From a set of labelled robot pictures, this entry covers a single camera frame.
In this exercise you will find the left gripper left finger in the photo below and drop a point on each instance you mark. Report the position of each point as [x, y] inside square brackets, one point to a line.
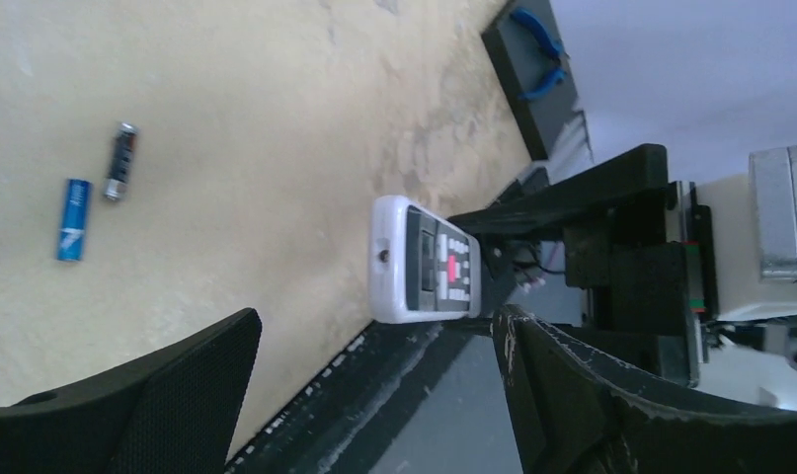
[172, 411]

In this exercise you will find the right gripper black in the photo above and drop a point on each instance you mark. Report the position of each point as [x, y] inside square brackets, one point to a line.
[645, 264]

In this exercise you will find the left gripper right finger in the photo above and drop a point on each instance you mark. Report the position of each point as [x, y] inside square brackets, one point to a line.
[577, 409]

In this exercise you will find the white remote control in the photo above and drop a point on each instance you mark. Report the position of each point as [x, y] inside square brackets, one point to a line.
[421, 268]

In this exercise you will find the black AAA battery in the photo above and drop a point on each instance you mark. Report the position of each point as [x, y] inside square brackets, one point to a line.
[117, 178]

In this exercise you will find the blue AAA battery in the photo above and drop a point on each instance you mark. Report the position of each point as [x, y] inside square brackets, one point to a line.
[73, 221]

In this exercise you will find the blue handled pliers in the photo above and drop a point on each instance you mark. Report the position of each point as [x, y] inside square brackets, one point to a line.
[548, 47]

